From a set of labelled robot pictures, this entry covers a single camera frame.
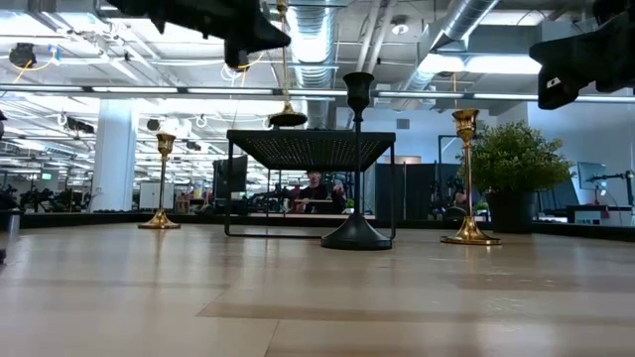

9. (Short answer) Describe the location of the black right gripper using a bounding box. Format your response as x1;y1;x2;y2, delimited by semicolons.
529;10;635;111

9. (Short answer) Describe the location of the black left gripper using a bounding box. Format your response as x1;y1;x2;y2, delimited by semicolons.
195;0;293;69

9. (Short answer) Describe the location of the tall gold candlestick holder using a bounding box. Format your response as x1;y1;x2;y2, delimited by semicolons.
268;0;309;128

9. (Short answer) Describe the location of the short gold candlestick holder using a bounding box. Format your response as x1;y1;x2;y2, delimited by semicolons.
137;132;182;230
440;108;503;247

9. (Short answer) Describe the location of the tall black candlestick holder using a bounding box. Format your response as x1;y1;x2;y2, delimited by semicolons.
319;71;394;252

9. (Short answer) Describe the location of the green potted plant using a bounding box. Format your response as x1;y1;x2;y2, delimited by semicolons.
458;120;576;235

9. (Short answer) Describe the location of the grey computer monitor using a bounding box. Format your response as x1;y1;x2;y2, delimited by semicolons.
576;161;608;192

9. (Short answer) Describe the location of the black perforated metal rack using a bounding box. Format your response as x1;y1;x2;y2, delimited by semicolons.
223;129;397;240

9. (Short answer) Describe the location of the long ceiling light strip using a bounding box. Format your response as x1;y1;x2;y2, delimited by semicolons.
0;83;635;104

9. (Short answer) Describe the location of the dark computer monitor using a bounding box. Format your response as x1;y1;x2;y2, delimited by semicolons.
212;155;249;200

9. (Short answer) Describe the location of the person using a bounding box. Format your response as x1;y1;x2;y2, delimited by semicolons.
291;171;348;215

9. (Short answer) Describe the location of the white building column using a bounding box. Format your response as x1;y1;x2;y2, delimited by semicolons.
90;97;139;213

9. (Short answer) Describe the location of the dark office partition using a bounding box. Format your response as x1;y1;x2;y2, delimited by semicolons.
374;162;465;220

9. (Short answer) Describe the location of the silver ribbed air duct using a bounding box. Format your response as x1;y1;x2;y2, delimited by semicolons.
396;0;501;95
285;0;339;130

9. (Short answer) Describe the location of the black ceiling camera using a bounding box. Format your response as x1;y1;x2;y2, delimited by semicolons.
8;42;38;69

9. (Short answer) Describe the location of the black aluminium table frame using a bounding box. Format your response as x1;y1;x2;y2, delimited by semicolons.
19;211;635;244

